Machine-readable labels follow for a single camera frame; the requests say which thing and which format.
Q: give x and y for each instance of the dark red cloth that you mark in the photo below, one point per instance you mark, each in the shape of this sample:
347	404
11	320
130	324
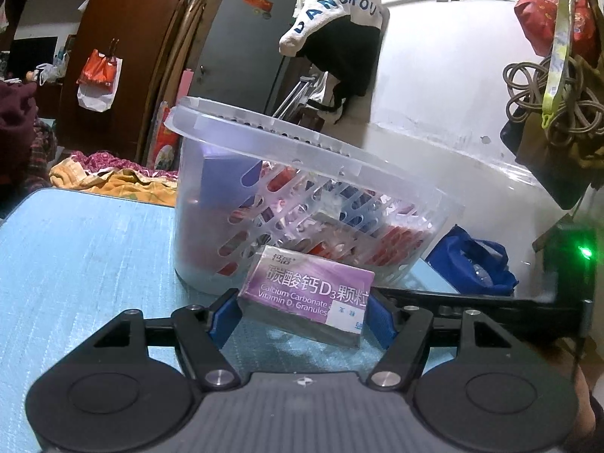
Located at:
16	122

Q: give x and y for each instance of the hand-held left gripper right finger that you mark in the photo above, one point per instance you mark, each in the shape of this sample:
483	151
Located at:
381	323

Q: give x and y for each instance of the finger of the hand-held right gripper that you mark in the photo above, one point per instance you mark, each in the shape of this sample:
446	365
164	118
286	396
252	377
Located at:
472	297

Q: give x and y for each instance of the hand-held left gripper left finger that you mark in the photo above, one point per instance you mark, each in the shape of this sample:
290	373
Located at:
221	318

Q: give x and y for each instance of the red hanging bag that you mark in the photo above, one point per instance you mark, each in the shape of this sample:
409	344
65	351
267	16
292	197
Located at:
538	19

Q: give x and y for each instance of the translucent plastic basket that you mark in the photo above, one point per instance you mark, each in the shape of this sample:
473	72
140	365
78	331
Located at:
212	174

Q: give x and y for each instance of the black television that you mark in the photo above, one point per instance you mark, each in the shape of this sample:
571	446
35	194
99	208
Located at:
33	56

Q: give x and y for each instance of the red and white plastic bag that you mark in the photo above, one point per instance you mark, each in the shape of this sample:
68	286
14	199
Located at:
96	85

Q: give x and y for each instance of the red door sticker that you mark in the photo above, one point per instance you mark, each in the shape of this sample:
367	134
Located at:
258	4

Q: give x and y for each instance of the red printed bag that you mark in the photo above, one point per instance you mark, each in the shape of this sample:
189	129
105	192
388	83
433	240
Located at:
165	141

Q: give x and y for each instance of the dark brown bag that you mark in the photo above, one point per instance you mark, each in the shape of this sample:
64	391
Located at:
542	165

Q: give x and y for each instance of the white and black hoodie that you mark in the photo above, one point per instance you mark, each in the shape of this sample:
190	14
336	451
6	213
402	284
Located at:
344	42

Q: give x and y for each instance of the blue bag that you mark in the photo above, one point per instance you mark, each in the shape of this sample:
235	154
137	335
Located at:
462	255

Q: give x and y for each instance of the orange patterned blanket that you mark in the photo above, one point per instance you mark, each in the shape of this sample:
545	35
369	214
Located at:
118	181

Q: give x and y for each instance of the metal clothes hangers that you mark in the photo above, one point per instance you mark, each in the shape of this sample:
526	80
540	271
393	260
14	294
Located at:
295	96

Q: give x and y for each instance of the grey door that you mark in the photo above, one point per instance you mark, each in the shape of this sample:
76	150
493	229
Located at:
236	47

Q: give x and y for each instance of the purple medicine box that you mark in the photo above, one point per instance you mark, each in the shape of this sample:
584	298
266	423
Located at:
306	288

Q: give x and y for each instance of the pile of red medicine boxes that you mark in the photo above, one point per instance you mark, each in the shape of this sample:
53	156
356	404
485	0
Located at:
330	217

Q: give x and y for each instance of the dark wooden wardrobe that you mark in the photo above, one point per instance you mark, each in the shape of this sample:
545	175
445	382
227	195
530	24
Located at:
127	33

